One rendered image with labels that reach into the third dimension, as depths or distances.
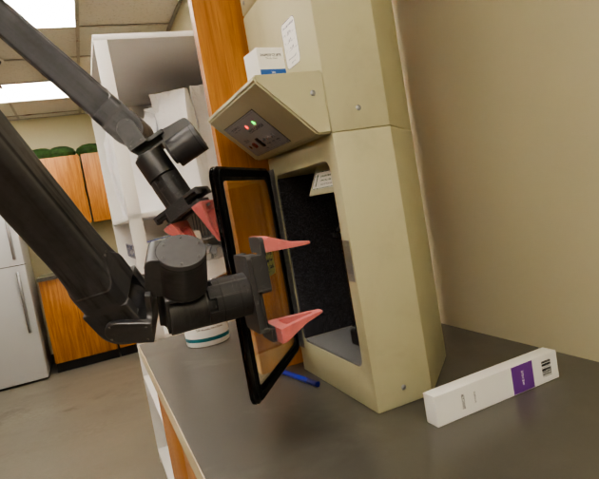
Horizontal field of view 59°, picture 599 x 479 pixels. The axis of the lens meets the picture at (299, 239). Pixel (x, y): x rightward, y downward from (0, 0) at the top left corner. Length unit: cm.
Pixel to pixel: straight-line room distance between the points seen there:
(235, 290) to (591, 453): 49
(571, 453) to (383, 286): 35
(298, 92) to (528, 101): 48
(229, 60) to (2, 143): 75
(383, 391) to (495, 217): 49
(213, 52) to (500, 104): 61
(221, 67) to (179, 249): 67
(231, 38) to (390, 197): 55
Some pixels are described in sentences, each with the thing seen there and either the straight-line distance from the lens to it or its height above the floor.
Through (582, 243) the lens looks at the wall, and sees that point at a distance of 109.
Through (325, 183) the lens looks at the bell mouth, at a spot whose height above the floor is 133.
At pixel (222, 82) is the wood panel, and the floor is 159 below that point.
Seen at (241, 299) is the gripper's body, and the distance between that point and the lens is 67.
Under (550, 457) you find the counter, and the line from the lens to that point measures 79.
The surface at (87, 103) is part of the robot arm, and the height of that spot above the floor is 155.
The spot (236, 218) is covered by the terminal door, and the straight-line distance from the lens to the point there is 91.
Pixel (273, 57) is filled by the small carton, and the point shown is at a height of 155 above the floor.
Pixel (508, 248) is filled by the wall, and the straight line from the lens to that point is 122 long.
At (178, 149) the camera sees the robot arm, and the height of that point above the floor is 144.
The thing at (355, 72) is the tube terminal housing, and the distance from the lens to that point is 90.
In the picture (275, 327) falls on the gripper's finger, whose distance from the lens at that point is 71.
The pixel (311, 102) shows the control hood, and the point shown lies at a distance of 85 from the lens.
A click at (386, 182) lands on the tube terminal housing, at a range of 90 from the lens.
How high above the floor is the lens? 132
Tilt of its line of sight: 4 degrees down
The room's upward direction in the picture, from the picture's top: 10 degrees counter-clockwise
